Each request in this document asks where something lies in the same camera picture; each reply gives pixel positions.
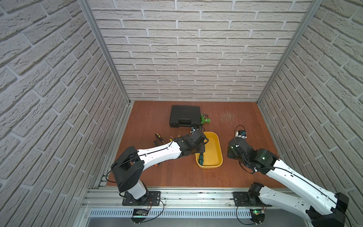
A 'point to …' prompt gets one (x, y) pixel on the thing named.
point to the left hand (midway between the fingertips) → (206, 145)
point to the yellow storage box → (212, 156)
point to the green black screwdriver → (201, 160)
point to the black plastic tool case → (185, 116)
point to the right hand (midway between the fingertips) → (231, 148)
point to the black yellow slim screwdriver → (158, 135)
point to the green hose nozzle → (204, 118)
